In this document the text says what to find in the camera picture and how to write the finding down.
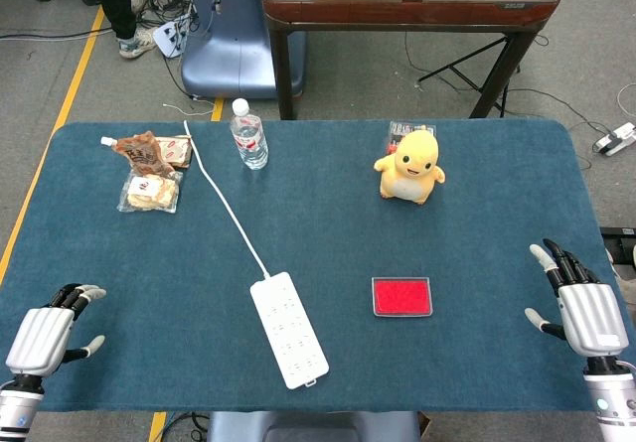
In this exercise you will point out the black metal stand leg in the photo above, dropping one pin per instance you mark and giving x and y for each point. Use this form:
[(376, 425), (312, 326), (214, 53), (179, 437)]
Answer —
[(462, 62)]

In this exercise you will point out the clear plastic water bottle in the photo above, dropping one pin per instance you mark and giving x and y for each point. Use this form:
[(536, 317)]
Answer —
[(249, 139)]

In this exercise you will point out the grey robot torso base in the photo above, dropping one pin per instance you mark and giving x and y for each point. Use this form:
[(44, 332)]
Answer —
[(313, 427)]

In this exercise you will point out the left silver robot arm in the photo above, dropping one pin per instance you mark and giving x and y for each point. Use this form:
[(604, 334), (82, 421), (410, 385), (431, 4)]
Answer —
[(17, 404)]

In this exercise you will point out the blue table cloth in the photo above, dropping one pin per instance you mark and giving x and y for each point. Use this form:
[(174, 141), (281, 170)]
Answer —
[(348, 233)]

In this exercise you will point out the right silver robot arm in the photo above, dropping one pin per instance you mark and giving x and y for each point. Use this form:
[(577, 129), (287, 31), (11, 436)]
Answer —
[(613, 399)]

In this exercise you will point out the yellow plush dinosaur toy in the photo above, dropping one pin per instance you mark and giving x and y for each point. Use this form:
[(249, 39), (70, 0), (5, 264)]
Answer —
[(410, 169)]

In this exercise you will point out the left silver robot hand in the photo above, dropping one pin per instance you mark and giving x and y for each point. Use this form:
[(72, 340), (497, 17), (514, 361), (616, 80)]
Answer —
[(40, 335)]

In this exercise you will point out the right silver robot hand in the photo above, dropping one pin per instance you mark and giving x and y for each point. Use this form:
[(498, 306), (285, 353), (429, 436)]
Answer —
[(591, 315)]

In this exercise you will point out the brown spout drink pouch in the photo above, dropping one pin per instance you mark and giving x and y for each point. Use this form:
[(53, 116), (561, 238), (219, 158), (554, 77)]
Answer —
[(144, 156)]

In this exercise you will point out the blue robot pedestal base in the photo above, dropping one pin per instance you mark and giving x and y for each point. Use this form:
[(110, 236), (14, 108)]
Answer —
[(233, 40)]

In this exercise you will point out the person in black trousers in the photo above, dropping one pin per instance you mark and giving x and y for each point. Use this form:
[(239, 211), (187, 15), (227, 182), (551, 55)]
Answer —
[(119, 0)]

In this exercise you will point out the red white snack packet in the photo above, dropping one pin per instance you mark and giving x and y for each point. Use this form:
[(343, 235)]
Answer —
[(179, 151)]

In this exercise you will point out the red ink pad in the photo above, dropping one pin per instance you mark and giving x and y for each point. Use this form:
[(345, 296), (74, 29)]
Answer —
[(401, 297)]

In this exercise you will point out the brown mahjong table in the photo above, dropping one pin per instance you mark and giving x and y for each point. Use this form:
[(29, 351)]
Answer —
[(397, 7)]

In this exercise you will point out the white grey floor power strip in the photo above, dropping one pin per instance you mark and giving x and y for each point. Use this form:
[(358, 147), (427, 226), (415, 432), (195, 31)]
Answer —
[(616, 139)]

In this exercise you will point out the black equipment box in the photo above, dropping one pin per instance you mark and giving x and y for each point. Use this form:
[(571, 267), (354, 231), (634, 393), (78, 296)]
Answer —
[(621, 246)]

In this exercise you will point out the clear bagged bread package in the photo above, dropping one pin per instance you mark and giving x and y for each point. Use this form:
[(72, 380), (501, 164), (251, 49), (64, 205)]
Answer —
[(149, 194)]

